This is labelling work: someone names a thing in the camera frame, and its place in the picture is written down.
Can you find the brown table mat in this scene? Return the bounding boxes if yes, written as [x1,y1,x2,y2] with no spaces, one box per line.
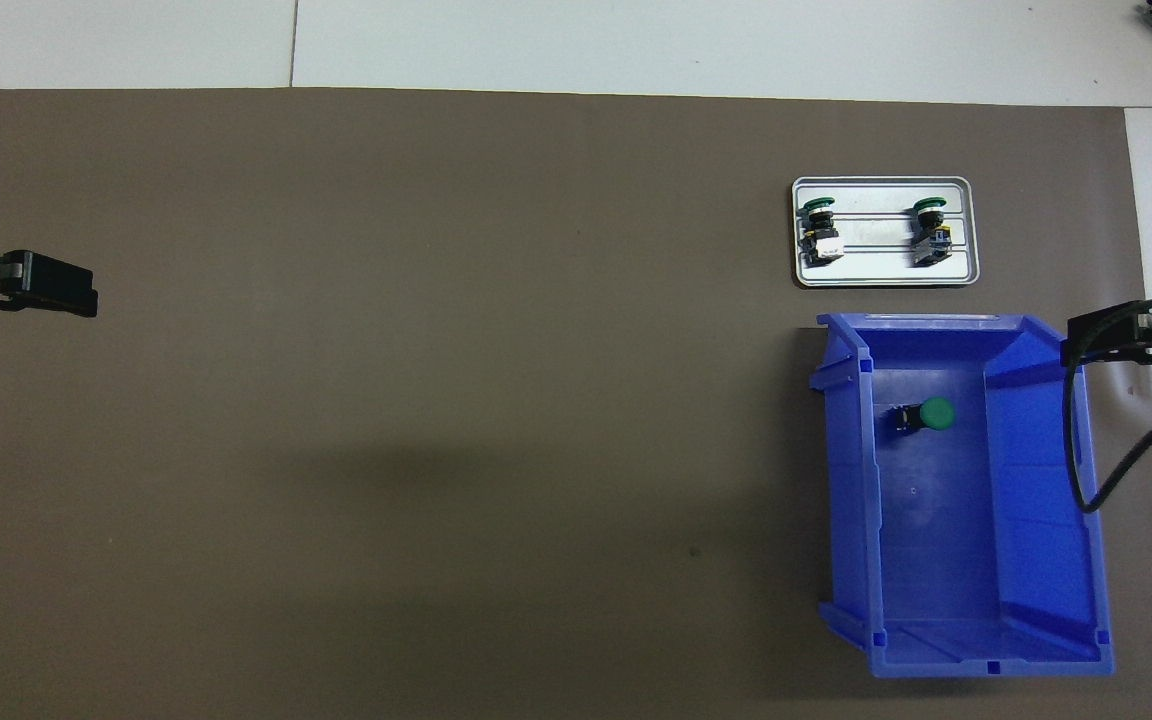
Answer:
[0,88,1152,720]

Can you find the grey metal tray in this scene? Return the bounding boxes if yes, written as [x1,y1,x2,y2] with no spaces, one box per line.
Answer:
[792,176,981,289]

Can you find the blue plastic storage bin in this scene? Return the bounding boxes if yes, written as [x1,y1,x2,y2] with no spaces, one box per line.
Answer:
[808,312,1117,681]

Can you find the green push button switch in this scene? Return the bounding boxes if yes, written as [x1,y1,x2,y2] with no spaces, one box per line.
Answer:
[911,197,953,267]
[891,396,957,435]
[800,198,846,267]

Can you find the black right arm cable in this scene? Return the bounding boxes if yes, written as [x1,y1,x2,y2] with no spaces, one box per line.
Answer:
[1062,294,1152,515]

